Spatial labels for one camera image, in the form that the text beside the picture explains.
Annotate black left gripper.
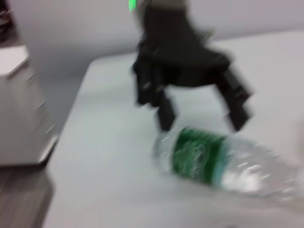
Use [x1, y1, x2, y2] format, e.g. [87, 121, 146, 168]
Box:
[133, 4, 232, 131]

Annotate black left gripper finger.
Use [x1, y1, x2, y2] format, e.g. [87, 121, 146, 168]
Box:
[213, 68, 255, 131]

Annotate clear water bottle green label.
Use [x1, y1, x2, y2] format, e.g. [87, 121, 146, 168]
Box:
[153, 127, 304, 200]

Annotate white cabinet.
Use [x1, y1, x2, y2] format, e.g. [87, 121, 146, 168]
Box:
[0, 45, 58, 167]

